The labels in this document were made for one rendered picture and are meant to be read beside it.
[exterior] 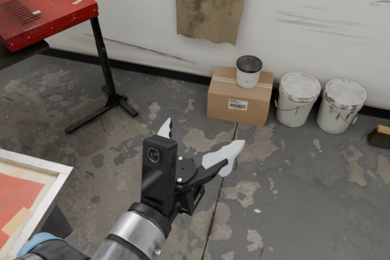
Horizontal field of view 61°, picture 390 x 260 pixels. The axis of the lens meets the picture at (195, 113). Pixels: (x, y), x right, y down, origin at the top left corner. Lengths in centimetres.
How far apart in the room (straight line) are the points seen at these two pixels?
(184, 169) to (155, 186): 6
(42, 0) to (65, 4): 17
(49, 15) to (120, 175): 120
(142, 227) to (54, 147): 245
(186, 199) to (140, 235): 10
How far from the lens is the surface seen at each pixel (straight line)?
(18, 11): 231
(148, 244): 49
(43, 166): 151
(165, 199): 49
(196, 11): 269
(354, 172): 282
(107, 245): 49
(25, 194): 151
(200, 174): 53
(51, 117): 314
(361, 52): 285
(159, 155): 46
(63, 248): 62
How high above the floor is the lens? 213
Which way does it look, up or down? 47 degrees down
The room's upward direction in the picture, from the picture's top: straight up
